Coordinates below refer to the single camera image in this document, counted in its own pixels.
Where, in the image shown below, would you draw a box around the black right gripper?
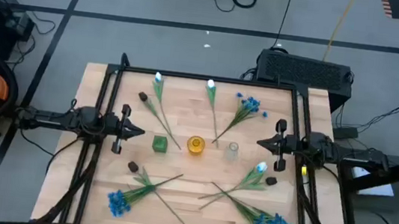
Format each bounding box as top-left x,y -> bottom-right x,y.
253,116 -> 303,175

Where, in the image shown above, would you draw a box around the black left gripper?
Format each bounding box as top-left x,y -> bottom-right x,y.
99,101 -> 148,158

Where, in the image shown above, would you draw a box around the white artificial tulip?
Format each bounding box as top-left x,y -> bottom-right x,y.
147,71 -> 182,137
198,154 -> 269,217
198,77 -> 227,149

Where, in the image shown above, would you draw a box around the green glass vase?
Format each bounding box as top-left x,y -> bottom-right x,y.
150,134 -> 170,154

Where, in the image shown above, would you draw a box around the flower stems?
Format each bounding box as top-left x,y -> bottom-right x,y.
121,160 -> 193,224

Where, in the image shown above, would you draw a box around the dark artificial tulip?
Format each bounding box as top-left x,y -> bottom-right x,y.
132,90 -> 189,151
196,167 -> 278,209

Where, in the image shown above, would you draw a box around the clear glass vase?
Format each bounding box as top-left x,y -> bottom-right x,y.
223,140 -> 241,162

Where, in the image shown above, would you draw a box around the yellow glass vase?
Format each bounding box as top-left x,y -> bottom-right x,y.
185,134 -> 207,157

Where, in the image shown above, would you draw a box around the black power brick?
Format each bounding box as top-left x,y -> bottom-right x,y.
332,125 -> 359,142

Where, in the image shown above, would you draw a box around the black computer case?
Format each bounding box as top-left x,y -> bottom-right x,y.
252,47 -> 356,115

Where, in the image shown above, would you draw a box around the white paper sheet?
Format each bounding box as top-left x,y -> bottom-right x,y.
348,165 -> 398,199

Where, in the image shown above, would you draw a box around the black aluminium table frame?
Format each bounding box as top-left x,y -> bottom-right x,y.
37,45 -> 368,224

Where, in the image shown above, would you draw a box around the yellow cable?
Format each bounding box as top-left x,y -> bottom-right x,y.
321,0 -> 357,65

